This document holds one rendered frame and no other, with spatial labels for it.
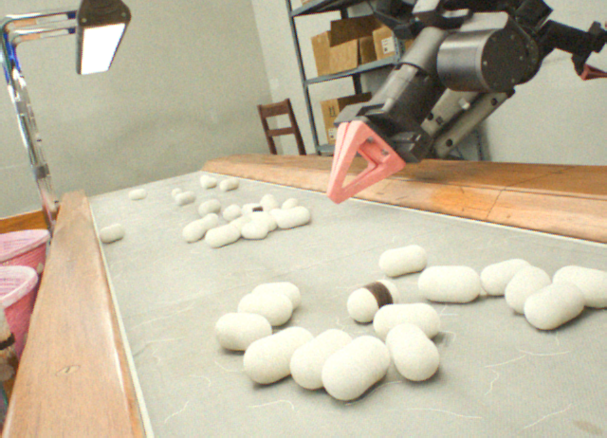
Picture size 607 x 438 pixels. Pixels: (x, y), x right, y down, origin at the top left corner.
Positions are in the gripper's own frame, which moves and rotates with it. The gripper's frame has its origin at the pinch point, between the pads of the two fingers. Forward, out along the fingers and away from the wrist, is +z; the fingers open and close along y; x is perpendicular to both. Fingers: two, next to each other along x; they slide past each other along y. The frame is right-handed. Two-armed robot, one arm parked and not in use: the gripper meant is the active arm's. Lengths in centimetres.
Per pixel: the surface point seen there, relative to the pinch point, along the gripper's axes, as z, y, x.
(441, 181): -7.0, 3.9, 6.7
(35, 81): -16, -459, -74
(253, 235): 8.1, -4.0, -3.1
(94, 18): -6, -41, -31
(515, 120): -129, -186, 129
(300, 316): 12.0, 20.2, -5.3
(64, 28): -7, -79, -38
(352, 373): 12.8, 32.4, -7.8
